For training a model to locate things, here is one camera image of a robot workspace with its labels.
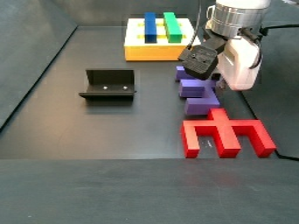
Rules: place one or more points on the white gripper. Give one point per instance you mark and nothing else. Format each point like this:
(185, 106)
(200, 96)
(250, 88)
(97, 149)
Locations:
(237, 60)

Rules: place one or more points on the purple cross-shaped block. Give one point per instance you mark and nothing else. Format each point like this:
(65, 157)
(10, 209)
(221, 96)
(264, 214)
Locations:
(198, 93)

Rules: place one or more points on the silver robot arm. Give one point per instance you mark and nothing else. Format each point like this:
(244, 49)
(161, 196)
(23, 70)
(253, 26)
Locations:
(234, 19)

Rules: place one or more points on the yellow slotted board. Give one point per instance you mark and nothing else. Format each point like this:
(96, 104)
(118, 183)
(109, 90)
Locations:
(162, 50)

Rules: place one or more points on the black angle fixture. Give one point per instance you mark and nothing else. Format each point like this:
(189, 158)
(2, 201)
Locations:
(109, 83)

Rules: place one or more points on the green bar block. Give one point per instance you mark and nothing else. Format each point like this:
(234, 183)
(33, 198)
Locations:
(173, 28)

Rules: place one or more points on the red cross-shaped block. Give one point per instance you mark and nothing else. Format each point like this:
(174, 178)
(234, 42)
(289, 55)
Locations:
(225, 131)

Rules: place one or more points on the blue bar block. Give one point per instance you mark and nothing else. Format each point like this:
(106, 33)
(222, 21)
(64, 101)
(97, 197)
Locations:
(150, 28)

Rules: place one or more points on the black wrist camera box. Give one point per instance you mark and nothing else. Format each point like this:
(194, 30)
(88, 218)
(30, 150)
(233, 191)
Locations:
(201, 59)

